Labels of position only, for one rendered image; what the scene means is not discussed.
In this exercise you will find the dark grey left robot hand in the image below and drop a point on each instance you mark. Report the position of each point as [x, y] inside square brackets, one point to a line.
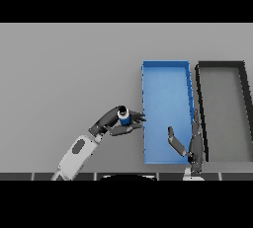
[107, 120]

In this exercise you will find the blue pipe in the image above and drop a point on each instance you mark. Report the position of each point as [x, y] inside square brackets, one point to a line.
[124, 116]

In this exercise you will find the dark grey bin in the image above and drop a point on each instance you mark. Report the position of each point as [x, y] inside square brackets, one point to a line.
[226, 113]

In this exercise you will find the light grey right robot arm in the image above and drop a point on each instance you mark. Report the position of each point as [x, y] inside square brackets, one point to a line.
[193, 175]

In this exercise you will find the blue bin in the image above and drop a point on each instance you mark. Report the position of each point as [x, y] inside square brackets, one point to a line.
[166, 113]

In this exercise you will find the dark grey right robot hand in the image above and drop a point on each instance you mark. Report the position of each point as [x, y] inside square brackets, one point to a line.
[195, 149]

